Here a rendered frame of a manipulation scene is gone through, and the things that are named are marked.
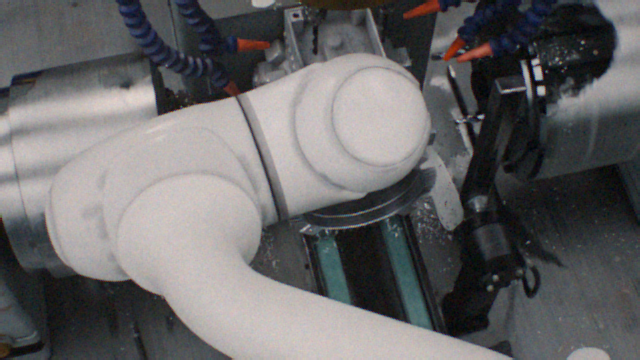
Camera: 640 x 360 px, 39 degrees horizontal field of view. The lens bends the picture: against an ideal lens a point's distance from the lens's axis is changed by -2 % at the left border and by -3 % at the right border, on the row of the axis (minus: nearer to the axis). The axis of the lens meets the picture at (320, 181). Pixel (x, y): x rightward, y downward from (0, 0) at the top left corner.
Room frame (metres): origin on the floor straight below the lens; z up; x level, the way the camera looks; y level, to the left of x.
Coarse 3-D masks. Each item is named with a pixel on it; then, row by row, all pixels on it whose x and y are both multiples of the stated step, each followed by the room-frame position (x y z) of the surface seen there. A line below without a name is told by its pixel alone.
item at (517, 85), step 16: (496, 80) 0.54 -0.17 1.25; (512, 80) 0.54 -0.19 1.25; (496, 96) 0.53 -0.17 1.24; (512, 96) 0.53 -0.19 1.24; (496, 112) 0.52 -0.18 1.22; (512, 112) 0.53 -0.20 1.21; (480, 128) 0.54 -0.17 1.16; (496, 128) 0.52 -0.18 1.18; (512, 128) 0.53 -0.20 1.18; (480, 144) 0.53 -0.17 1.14; (496, 144) 0.53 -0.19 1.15; (480, 160) 0.52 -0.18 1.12; (496, 160) 0.53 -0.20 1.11; (480, 176) 0.52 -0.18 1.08; (464, 192) 0.53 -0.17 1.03; (480, 192) 0.53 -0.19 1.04; (464, 208) 0.52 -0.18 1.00
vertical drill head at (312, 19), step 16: (304, 0) 0.58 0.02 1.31; (320, 0) 0.58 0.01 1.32; (336, 0) 0.57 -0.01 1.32; (352, 0) 0.57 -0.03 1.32; (368, 0) 0.58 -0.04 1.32; (384, 0) 0.58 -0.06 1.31; (304, 16) 0.60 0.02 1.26; (320, 16) 0.60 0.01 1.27; (384, 16) 0.62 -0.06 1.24; (384, 32) 0.63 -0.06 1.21
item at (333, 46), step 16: (288, 16) 0.70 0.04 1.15; (336, 16) 0.72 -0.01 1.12; (352, 16) 0.71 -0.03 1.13; (368, 16) 0.70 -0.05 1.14; (288, 32) 0.68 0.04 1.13; (304, 32) 0.70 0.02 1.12; (320, 32) 0.70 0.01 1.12; (336, 32) 0.70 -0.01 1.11; (352, 32) 0.70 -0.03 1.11; (368, 32) 0.70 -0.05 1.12; (288, 48) 0.68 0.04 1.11; (304, 48) 0.67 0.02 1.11; (320, 48) 0.67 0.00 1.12; (336, 48) 0.66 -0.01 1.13; (352, 48) 0.67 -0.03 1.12; (368, 48) 0.68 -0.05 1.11; (304, 64) 0.65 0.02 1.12
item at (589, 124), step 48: (480, 0) 0.79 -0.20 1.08; (528, 0) 0.72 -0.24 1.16; (576, 0) 0.72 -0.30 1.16; (624, 0) 0.73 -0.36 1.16; (528, 48) 0.65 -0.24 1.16; (576, 48) 0.66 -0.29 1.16; (624, 48) 0.66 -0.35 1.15; (480, 96) 0.71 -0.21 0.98; (528, 96) 0.62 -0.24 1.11; (576, 96) 0.61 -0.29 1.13; (624, 96) 0.62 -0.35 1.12; (528, 144) 0.58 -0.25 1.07; (576, 144) 0.58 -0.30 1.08; (624, 144) 0.59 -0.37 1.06
